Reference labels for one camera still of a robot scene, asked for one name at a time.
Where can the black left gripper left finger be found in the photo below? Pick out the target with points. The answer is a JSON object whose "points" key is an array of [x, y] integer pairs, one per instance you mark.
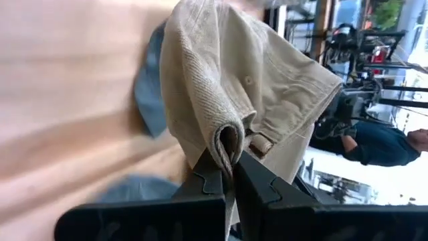
{"points": [[197, 214]]}

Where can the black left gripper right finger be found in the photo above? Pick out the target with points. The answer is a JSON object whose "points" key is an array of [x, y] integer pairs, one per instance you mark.
{"points": [[274, 214]]}

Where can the beige cloth cap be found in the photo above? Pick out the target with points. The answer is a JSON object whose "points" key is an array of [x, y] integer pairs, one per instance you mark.
{"points": [[217, 83]]}

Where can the person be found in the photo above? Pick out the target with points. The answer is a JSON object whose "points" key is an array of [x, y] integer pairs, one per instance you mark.
{"points": [[381, 144]]}

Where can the black equipment rack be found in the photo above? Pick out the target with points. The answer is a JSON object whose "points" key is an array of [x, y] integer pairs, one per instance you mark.
{"points": [[357, 67]]}

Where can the wooden post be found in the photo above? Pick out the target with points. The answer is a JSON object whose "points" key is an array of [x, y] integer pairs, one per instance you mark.
{"points": [[320, 26]]}

